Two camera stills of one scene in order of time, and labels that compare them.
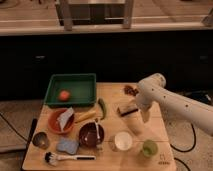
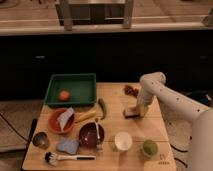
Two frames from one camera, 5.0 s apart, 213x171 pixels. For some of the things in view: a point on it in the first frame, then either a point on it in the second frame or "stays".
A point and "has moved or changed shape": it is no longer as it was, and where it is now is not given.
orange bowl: [61, 120] stays
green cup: [149, 148] stays
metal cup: [41, 140] stays
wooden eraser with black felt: [127, 108] has moved or changed shape
